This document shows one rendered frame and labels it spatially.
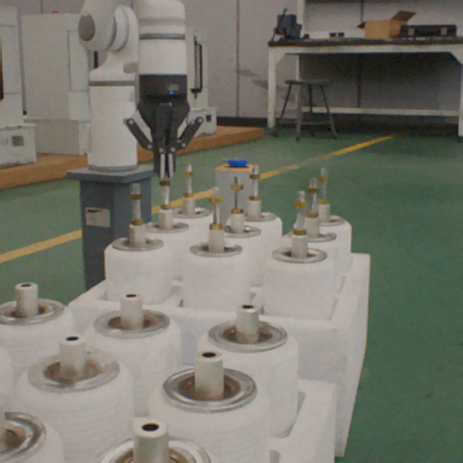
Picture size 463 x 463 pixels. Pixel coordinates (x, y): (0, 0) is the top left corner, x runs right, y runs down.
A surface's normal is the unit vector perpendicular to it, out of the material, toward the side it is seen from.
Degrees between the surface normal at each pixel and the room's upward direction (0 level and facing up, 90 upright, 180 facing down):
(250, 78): 90
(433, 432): 0
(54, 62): 90
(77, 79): 90
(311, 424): 0
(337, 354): 90
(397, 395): 0
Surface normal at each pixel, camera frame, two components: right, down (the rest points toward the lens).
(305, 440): 0.00, -0.98
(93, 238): -0.45, 0.19
